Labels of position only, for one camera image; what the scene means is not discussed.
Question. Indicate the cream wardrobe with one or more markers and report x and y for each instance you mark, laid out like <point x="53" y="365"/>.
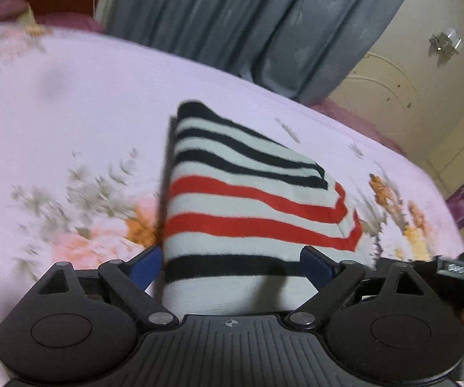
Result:
<point x="401" y="88"/>

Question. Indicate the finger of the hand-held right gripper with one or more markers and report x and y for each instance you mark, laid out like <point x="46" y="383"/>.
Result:
<point x="423" y="266"/>

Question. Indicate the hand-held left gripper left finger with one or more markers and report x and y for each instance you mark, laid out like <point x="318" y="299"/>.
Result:
<point x="148" y="268"/>

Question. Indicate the pink floral bed sheet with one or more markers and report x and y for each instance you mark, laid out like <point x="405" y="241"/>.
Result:
<point x="74" y="109"/>

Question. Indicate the grey-blue curtain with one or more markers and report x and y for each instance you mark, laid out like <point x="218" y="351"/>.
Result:
<point x="215" y="16"/>

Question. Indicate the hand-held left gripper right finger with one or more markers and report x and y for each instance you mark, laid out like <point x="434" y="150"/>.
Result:
<point x="316" y="266"/>

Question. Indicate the magenta pillow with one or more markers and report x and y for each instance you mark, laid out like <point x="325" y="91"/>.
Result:
<point x="74" y="22"/>

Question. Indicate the striped knit sweater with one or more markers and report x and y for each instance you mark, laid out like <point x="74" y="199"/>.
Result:
<point x="236" y="234"/>

